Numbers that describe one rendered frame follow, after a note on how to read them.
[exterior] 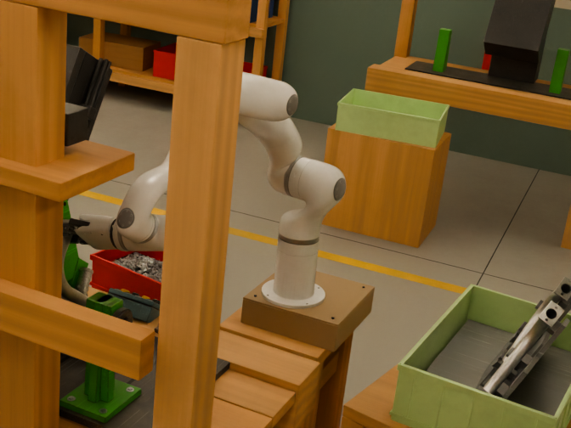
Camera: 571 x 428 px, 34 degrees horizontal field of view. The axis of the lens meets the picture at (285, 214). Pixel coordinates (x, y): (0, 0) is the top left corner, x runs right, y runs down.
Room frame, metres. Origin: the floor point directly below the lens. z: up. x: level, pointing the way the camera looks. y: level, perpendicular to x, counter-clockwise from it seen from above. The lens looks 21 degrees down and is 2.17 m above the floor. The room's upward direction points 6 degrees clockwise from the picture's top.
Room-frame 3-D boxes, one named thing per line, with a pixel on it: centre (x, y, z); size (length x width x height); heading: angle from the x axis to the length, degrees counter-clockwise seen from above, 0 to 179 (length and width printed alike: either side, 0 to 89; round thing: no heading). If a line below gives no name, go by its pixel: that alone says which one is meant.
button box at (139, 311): (2.38, 0.40, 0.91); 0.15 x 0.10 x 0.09; 67
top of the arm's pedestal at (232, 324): (2.53, -0.05, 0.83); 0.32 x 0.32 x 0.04; 67
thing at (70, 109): (1.87, 0.51, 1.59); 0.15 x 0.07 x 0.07; 67
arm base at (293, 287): (2.53, -0.05, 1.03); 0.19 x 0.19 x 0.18
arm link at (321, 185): (2.52, -0.07, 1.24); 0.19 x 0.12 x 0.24; 57
